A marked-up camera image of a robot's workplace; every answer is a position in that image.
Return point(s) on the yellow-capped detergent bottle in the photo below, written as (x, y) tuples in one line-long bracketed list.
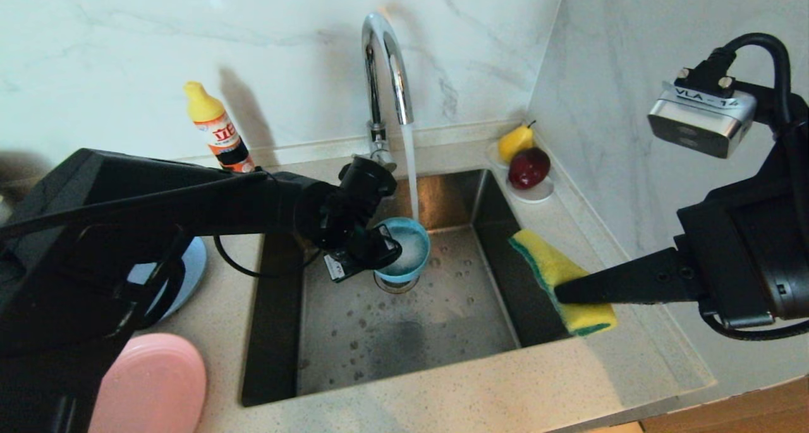
[(203, 104)]

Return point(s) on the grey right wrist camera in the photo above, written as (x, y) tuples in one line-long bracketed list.
[(701, 126)]

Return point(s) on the running water stream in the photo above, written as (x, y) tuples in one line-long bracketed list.
[(411, 167)]

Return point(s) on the small white dish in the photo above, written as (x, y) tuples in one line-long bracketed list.
[(537, 196)]

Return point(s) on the pink plate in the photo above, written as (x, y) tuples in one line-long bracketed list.
[(158, 389)]

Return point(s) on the round metal drain strainer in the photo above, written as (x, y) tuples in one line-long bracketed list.
[(397, 287)]

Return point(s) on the teal bowl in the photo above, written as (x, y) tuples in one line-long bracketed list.
[(411, 250)]

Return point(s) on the dark red apple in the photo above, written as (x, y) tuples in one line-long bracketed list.
[(528, 169)]

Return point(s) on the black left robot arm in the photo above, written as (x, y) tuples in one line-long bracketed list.
[(126, 199)]

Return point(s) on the blue-grey plate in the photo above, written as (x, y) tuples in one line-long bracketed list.
[(193, 268)]

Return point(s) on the yellow pear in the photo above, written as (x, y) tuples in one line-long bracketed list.
[(513, 143)]

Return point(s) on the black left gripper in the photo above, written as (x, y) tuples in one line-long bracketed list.
[(357, 250)]

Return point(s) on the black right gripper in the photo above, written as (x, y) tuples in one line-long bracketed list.
[(727, 262)]

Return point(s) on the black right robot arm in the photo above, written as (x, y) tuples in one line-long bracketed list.
[(790, 243)]

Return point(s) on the yellow green sponge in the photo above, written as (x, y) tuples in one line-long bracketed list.
[(550, 262)]

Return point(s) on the stainless steel sink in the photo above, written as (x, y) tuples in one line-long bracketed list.
[(354, 351)]

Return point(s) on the chrome gooseneck faucet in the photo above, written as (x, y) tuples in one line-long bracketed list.
[(379, 28)]

